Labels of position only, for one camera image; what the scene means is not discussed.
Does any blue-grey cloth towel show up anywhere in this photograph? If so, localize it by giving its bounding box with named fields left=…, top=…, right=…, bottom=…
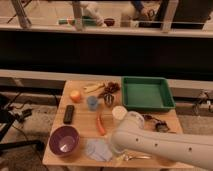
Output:
left=85, top=139, right=113, bottom=162

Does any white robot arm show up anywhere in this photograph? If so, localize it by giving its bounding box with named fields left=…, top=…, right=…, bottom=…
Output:
left=109, top=111, right=213, bottom=171

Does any brown dried item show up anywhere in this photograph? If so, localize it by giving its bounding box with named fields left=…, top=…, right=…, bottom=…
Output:
left=98, top=82, right=120, bottom=98

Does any small blue cup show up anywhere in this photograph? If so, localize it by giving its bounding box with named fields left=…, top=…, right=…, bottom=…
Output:
left=87, top=96, right=98, bottom=111

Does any white cup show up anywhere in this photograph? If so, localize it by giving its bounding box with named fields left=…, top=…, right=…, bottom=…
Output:
left=112, top=106, right=127, bottom=121

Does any wooden table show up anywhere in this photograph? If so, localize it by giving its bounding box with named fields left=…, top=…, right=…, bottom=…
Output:
left=43, top=80, right=192, bottom=170

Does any orange peach fruit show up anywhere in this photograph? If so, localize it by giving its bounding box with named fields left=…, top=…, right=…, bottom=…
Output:
left=70, top=90, right=81, bottom=103

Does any green plastic tray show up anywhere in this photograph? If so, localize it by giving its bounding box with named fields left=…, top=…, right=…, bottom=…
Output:
left=121, top=76, right=175, bottom=112

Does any black remote control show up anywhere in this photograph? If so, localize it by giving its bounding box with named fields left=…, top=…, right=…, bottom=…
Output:
left=63, top=105, right=74, bottom=124

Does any dark red background bowl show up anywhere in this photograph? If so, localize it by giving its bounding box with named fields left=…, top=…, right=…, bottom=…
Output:
left=104, top=18, right=115, bottom=27

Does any green background box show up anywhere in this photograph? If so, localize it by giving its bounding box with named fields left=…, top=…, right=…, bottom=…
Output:
left=82, top=16, right=97, bottom=26

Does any purple bowl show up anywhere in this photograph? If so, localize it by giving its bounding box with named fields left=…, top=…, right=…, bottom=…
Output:
left=49, top=126, right=80, bottom=157

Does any black-handled tool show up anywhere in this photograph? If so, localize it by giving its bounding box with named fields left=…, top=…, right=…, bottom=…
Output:
left=143, top=114, right=170, bottom=133

